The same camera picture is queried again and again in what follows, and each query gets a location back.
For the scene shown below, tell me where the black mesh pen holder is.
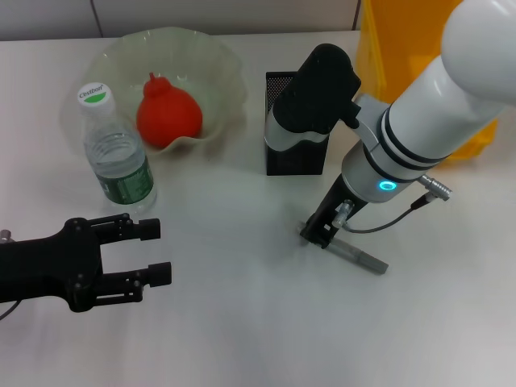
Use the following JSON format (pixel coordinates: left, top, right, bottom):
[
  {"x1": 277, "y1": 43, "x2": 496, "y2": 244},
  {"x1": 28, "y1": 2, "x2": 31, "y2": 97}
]
[{"x1": 265, "y1": 71, "x2": 331, "y2": 177}]

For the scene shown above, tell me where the yellow plastic bin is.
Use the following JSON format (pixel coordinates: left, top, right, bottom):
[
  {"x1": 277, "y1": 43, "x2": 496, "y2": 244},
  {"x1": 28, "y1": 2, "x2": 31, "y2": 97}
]
[{"x1": 356, "y1": 0, "x2": 500, "y2": 161}]

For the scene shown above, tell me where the grey pen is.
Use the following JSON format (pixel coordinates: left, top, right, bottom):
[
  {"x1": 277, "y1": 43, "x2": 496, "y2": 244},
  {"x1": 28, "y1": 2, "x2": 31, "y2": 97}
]
[{"x1": 298, "y1": 221, "x2": 390, "y2": 276}]

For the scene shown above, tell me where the right wrist cable with connectors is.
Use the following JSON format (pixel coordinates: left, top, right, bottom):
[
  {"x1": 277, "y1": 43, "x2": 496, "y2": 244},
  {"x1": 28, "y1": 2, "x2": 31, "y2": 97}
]
[{"x1": 334, "y1": 174, "x2": 455, "y2": 235}]

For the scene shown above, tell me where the right wrist camera housing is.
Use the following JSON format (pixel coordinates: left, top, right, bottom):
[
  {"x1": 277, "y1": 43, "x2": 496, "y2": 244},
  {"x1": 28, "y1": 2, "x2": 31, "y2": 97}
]
[{"x1": 264, "y1": 43, "x2": 363, "y2": 153}]

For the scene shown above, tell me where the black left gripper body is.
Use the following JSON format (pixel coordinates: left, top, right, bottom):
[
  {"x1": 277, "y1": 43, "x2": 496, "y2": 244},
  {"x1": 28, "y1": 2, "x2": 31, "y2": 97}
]
[{"x1": 0, "y1": 217, "x2": 106, "y2": 314}]

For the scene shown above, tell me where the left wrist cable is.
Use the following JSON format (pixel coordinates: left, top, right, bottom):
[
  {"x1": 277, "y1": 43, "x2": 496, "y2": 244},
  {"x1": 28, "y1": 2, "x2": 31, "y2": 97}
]
[{"x1": 0, "y1": 300, "x2": 21, "y2": 322}]

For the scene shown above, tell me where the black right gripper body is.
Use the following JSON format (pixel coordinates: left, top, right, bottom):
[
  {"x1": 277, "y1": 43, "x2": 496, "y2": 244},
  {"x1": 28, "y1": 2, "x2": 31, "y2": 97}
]
[{"x1": 302, "y1": 173, "x2": 371, "y2": 243}]

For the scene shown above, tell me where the orange toy fruit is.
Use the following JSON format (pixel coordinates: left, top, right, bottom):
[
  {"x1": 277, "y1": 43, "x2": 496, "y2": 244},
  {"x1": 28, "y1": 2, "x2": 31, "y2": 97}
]
[{"x1": 135, "y1": 72, "x2": 203, "y2": 148}]

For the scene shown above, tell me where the pale green glass fruit plate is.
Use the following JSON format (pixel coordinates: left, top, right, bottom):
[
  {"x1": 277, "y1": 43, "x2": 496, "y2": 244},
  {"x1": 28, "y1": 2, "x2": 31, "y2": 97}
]
[{"x1": 60, "y1": 27, "x2": 248, "y2": 157}]

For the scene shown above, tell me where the clear green-label water bottle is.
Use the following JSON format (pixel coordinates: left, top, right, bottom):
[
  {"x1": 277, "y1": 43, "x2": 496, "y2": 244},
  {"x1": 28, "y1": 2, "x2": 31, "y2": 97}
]
[{"x1": 76, "y1": 81, "x2": 158, "y2": 214}]

